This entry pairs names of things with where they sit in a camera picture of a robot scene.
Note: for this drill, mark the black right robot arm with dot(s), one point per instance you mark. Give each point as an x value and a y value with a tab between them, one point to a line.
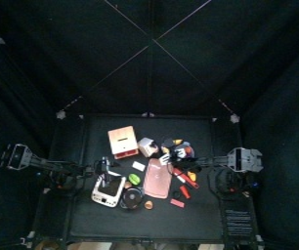
241	160

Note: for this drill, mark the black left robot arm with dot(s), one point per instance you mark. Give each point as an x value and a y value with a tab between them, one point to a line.
33	160

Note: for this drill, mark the yellow egg sushi toy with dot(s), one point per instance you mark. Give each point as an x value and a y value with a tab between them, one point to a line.
177	141

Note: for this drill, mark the brown toy egg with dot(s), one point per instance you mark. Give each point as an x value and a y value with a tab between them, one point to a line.
148	204

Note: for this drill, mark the dark bowl with toy food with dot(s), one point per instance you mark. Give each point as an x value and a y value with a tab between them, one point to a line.
185	148

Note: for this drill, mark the white toy cash register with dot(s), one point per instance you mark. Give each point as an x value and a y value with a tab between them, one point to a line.
107	192

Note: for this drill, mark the black round toy lid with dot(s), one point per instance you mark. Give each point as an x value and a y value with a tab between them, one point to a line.
168	142

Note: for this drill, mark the small tan toy piece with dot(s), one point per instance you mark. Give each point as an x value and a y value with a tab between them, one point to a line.
128	184

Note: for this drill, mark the green toy vegetable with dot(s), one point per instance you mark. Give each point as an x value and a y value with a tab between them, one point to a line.
133	179

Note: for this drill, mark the small white cube box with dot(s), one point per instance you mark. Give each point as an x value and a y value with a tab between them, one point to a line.
148	146

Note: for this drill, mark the orange toy food piece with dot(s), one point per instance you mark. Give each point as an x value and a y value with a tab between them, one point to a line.
192	176

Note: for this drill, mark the pink pouch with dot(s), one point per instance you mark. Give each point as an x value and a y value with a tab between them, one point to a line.
157	179

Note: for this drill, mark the small white card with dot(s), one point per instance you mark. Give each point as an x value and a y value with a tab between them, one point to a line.
139	166

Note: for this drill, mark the long red toy stick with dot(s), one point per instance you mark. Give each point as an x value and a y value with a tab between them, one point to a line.
187	178

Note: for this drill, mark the black round toy pan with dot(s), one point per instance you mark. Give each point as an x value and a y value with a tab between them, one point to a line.
132	197

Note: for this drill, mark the pink wooden toy box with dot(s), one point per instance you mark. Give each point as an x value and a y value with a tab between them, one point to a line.
123	142

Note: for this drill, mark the short red toy piece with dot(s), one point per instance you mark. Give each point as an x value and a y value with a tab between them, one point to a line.
184	191

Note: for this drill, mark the flat red rectangular piece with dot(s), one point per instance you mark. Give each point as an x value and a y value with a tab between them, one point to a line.
177	203

